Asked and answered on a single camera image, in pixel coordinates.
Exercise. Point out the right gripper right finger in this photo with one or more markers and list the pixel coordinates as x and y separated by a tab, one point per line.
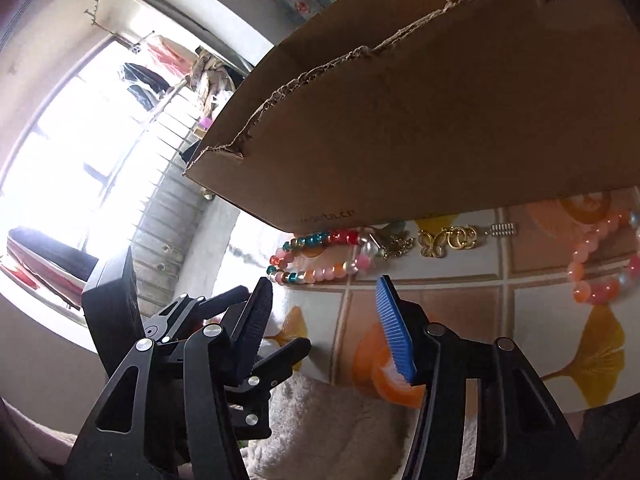
521	432

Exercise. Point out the white fluffy towel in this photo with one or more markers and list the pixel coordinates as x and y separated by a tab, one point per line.
320	431

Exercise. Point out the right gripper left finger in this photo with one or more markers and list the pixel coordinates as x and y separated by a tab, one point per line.
126	435

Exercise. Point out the brown cardboard box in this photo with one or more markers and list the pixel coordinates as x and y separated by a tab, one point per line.
384	110

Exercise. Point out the hanging clothes on rack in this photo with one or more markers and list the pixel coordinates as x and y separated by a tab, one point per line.
161	64

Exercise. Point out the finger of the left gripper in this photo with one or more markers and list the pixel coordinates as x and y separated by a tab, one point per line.
281	362
218	304

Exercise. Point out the window metal grille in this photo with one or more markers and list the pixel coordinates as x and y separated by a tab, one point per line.
172	205

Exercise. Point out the gold link clasp jewelry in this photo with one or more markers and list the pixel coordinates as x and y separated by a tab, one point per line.
462	237

